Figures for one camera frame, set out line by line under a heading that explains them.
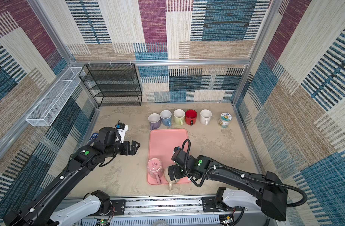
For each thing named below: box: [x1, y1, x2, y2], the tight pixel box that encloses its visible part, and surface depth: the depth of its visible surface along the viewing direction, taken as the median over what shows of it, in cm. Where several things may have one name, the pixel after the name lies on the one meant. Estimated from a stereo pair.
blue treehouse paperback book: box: [88, 132, 99, 142], surface depth 101 cm
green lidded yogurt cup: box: [217, 112, 233, 129], surface depth 104 cm
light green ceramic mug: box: [172, 108, 186, 126], surface depth 102 cm
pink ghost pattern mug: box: [147, 157, 164, 186], surface depth 78 cm
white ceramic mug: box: [199, 108, 213, 126], surface depth 103 cm
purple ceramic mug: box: [147, 113, 161, 131], surface depth 104 cm
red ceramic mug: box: [184, 109, 198, 126], surface depth 106 cm
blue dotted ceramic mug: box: [160, 109, 173, 127], surface depth 104 cm
